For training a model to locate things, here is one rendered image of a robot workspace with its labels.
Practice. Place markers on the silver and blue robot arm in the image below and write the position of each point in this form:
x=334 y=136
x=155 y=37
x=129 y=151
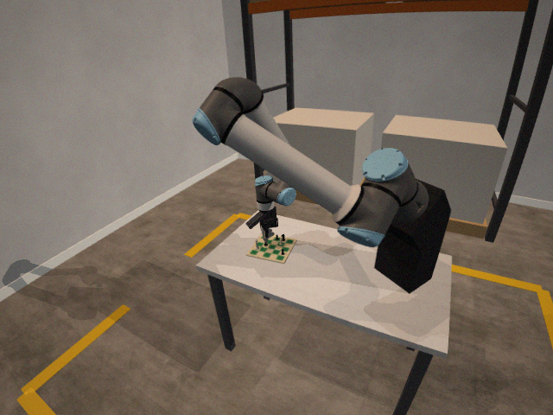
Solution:
x=363 y=214

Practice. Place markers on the green and cream chessboard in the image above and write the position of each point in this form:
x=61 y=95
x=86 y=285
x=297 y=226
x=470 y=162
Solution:
x=273 y=250

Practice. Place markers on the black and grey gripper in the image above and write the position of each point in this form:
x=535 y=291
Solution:
x=269 y=221

